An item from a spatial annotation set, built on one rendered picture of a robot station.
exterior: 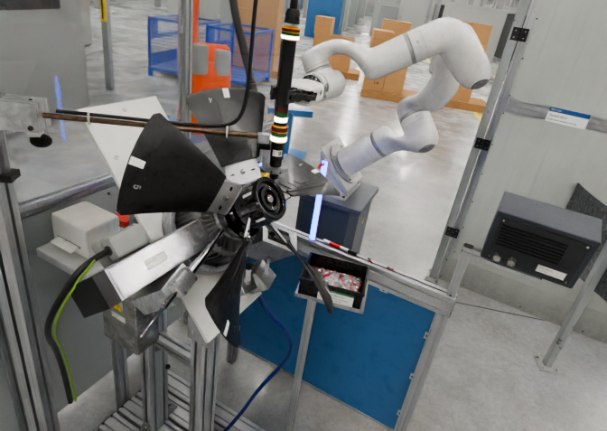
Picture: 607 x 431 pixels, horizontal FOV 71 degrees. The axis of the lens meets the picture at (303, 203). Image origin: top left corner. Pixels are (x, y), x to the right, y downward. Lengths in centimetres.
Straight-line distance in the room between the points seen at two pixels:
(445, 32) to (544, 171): 169
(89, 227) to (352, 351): 110
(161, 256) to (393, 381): 114
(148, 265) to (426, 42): 92
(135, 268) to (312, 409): 137
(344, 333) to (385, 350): 17
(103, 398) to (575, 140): 271
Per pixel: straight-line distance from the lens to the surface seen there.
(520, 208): 136
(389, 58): 127
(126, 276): 98
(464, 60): 137
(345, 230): 183
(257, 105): 125
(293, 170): 135
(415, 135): 167
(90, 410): 220
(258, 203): 104
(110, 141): 123
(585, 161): 283
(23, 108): 120
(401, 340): 171
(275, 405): 216
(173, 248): 106
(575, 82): 275
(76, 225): 149
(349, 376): 194
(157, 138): 95
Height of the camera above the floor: 171
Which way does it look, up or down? 26 degrees down
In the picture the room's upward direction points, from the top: 9 degrees clockwise
